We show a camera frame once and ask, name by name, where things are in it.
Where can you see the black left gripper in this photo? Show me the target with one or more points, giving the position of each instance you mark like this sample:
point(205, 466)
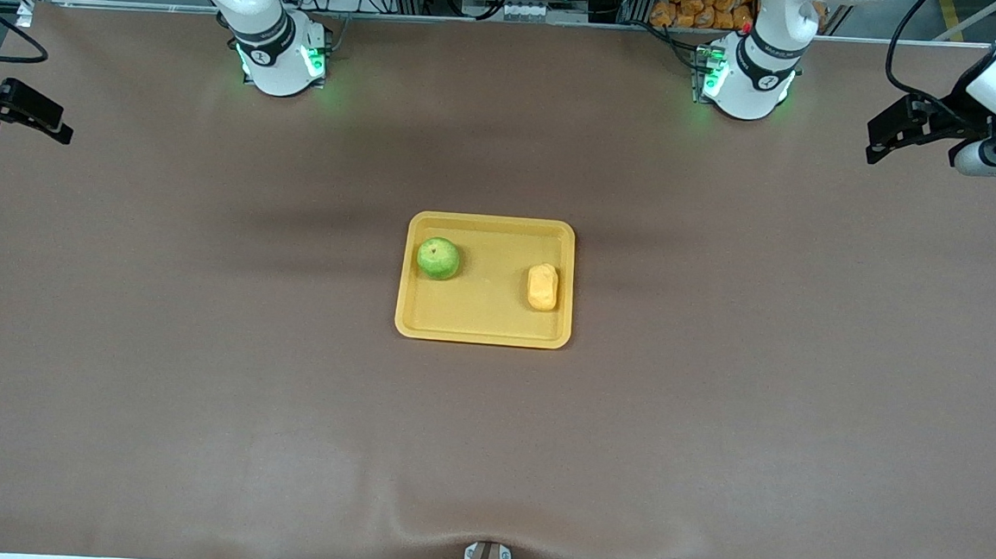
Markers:
point(960, 124)

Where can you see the yellow potato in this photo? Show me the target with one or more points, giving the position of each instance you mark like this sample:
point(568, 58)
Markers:
point(542, 287)

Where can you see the green apple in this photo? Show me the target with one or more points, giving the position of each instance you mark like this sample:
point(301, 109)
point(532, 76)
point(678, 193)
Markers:
point(439, 259)

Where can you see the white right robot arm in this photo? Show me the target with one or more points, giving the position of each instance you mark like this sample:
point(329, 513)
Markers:
point(263, 51)

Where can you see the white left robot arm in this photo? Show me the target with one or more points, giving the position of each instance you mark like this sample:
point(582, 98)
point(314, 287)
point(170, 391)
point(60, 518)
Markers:
point(756, 81)

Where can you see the yellow plastic tray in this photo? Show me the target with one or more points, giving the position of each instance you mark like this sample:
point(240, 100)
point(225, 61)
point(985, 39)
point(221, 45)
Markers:
point(483, 313)

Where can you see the bag of orange buns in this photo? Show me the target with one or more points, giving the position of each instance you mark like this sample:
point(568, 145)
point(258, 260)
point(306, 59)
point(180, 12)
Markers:
point(705, 3)

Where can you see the white connector block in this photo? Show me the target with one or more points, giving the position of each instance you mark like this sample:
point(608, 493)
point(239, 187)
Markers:
point(514, 10)

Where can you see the large table cover mat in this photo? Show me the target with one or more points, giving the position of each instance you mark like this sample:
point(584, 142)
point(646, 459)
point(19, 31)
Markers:
point(487, 452)

